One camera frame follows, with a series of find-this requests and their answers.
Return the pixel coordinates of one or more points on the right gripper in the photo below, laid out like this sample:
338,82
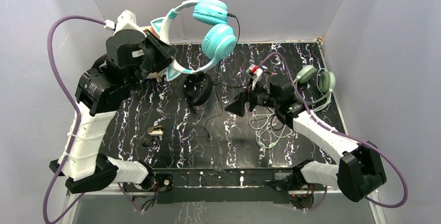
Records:
237,107

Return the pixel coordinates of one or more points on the black headphones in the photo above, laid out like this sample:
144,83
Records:
197,88

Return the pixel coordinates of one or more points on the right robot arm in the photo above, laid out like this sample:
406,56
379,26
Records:
358,169

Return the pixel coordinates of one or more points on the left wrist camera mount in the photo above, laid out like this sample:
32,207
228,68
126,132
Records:
125,21

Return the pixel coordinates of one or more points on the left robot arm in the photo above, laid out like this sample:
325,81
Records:
130,57

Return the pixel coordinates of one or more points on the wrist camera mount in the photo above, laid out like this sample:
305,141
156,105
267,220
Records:
125,21
254,73

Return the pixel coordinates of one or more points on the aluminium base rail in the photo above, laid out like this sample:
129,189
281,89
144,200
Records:
223,195

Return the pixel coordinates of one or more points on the green headphones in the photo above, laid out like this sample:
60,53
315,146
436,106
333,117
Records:
325,82

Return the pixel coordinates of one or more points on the teal cat-ear headphones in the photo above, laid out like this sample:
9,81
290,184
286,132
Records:
218,43

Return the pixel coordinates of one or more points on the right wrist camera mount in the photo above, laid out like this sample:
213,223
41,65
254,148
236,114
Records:
254,73

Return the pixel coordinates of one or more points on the small tan white clip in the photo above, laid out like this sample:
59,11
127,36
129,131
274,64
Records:
155,131

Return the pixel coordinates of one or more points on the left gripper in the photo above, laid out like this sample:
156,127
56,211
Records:
160,48

